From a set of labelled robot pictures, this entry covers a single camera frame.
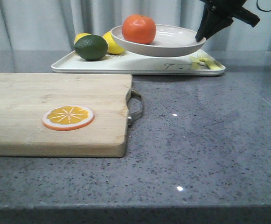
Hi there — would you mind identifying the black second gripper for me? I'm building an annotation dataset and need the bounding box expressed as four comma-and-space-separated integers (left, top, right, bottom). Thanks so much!
195, 0, 260, 42

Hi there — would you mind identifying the beige round plate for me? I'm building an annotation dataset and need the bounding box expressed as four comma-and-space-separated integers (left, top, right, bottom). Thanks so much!
111, 24, 206, 57

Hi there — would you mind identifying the orange tangerine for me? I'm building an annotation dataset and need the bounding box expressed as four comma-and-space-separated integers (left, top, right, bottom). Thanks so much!
122, 14, 156, 44

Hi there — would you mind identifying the white bear print tray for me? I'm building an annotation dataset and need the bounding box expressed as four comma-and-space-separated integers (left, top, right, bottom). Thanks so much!
51, 50, 225, 76

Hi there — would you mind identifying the yellow plastic fork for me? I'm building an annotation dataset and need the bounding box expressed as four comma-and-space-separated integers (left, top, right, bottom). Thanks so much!
197, 52, 220, 70

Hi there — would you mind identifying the right yellow lemon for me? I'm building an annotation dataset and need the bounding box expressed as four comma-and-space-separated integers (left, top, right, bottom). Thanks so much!
103, 31, 125, 55

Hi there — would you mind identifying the yellow lemon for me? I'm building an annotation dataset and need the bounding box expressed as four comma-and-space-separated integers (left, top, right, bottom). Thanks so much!
103, 31, 125, 55
74, 33, 91, 44

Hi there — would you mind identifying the green lime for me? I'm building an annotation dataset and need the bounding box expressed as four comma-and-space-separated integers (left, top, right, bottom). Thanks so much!
74, 35, 108, 61

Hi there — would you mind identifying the left yellow lemon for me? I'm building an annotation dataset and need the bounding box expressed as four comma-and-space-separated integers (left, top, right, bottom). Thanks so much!
74, 33, 91, 44

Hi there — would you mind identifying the orange slice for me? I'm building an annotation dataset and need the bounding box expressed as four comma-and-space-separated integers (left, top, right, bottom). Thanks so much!
42, 105, 95, 131

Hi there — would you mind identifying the grey curtain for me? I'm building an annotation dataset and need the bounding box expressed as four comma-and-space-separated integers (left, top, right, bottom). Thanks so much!
0, 0, 271, 51

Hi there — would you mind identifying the wooden cutting board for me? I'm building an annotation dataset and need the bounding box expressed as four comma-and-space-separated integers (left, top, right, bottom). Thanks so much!
0, 73, 132, 157

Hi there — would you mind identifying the black cable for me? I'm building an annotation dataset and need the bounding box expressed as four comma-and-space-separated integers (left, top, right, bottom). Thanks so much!
256, 0, 271, 13

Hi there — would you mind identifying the metal cutting board handle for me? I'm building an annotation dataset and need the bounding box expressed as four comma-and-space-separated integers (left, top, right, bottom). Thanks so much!
125, 88, 144, 137

